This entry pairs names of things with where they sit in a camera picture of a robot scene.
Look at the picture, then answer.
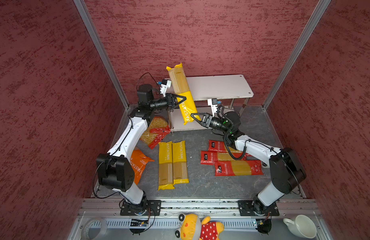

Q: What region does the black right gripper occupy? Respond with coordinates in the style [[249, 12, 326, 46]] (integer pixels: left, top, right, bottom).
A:
[[191, 112, 231, 134]]

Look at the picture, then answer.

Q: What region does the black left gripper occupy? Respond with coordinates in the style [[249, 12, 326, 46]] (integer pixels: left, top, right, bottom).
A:
[[149, 93, 187, 111]]

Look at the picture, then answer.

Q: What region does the yellow spaghetti bag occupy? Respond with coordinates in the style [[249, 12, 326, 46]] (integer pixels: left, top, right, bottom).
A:
[[158, 142, 175, 190], [166, 63, 198, 125], [172, 141, 189, 185]]

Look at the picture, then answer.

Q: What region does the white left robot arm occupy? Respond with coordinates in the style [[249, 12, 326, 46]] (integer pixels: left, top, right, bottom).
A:
[[95, 84, 187, 214]]

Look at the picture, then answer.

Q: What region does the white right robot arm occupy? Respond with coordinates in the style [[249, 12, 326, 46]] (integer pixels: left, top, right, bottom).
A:
[[191, 112, 307, 216]]

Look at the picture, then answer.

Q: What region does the white two-tier shelf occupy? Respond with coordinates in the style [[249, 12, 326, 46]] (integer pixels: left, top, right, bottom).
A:
[[169, 75, 254, 132]]

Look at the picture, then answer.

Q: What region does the red spaghetti bag back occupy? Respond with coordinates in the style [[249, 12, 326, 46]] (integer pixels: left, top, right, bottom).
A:
[[208, 140, 241, 154]]

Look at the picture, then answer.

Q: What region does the red spaghetti bag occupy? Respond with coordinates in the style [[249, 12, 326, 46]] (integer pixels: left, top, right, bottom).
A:
[[208, 140, 241, 154], [200, 151, 235, 166], [214, 160, 263, 177]]

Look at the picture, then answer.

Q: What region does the red macaroni bag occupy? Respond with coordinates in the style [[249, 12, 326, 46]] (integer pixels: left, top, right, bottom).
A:
[[140, 117, 171, 149]]

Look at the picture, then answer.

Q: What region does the red spaghetti bag middle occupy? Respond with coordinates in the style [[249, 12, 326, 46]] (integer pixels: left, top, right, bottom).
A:
[[200, 151, 235, 166]]

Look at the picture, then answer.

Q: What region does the red spaghetti bag front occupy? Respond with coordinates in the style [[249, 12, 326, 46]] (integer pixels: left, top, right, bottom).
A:
[[214, 160, 263, 177]]

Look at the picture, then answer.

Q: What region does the orange macaroni bag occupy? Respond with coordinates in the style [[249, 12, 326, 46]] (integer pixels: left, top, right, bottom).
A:
[[130, 148, 154, 185]]

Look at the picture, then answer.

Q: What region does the yellow plush toy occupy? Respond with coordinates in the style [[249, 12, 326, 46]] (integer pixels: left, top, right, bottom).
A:
[[175, 214, 225, 240]]

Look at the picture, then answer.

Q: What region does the white ceramic cup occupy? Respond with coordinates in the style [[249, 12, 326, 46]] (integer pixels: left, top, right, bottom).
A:
[[283, 215, 317, 239]]

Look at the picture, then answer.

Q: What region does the clear tape roll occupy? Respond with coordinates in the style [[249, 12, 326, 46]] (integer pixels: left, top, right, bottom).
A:
[[81, 218, 108, 240]]

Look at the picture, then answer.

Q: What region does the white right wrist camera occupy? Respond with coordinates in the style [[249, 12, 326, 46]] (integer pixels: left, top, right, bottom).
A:
[[207, 98, 222, 117]]

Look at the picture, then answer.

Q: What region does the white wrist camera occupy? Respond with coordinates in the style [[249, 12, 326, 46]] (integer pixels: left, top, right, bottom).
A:
[[158, 79, 172, 97], [207, 98, 222, 117]]

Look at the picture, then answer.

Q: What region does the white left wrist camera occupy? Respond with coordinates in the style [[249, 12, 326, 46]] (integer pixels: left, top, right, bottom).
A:
[[158, 79, 172, 97]]

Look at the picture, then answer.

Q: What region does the aluminium corner post left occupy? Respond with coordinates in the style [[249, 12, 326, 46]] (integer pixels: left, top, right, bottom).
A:
[[73, 0, 130, 110]]

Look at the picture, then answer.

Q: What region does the aluminium corner post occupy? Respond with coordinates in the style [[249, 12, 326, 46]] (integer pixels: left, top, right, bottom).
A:
[[262, 0, 331, 111], [73, 0, 130, 110]]

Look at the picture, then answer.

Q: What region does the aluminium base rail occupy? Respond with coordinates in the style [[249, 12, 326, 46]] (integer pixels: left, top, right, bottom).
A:
[[68, 198, 332, 240]]

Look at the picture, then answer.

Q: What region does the aluminium corner post right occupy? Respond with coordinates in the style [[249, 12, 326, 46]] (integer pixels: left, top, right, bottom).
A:
[[262, 0, 331, 111]]

